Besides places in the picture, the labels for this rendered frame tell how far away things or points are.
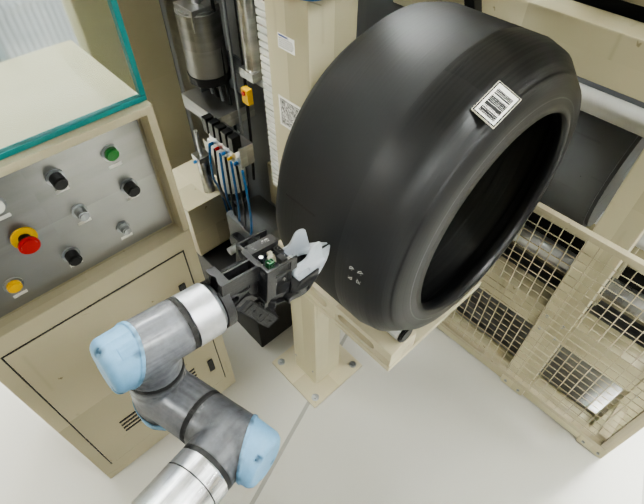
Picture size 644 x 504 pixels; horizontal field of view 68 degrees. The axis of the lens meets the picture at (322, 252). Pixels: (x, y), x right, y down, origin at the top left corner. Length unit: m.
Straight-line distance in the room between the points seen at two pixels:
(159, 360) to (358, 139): 0.40
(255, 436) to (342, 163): 0.39
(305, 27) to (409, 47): 0.24
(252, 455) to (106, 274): 0.77
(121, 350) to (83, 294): 0.69
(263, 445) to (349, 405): 1.37
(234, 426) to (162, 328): 0.15
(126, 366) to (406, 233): 0.40
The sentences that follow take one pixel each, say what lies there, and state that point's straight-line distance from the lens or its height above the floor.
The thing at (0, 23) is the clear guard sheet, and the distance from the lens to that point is 0.97.
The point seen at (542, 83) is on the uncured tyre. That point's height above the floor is 1.45.
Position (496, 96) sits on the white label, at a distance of 0.71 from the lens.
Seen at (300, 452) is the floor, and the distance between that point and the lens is 1.90.
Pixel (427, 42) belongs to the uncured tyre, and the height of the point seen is 1.48.
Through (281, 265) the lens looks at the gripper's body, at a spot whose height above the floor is 1.32.
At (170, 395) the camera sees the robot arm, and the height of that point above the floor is 1.23.
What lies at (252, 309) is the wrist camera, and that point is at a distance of 0.68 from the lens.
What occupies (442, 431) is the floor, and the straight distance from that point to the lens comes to 1.98.
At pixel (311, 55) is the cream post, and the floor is 1.38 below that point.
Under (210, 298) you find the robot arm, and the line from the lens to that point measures 0.61.
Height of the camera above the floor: 1.81
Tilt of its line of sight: 49 degrees down
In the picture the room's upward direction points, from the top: straight up
